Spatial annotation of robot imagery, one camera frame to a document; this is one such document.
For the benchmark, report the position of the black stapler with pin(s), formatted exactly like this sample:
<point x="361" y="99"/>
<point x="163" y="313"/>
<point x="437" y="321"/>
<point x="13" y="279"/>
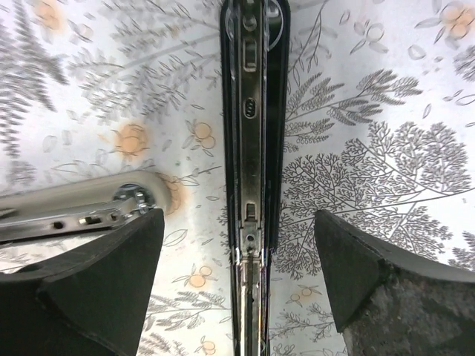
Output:
<point x="254" y="39"/>

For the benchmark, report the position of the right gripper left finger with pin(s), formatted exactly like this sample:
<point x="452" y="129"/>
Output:
<point x="91" y="300"/>

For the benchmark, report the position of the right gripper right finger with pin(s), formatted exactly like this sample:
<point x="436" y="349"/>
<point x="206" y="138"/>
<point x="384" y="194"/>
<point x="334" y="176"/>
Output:
<point x="388" y="301"/>

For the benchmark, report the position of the silver stapler magazine rail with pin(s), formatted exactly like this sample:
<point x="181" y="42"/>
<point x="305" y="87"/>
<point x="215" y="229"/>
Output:
<point x="96" y="204"/>

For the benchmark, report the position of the floral patterned table mat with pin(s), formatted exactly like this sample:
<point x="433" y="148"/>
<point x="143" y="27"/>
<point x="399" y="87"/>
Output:
<point x="379" y="130"/>

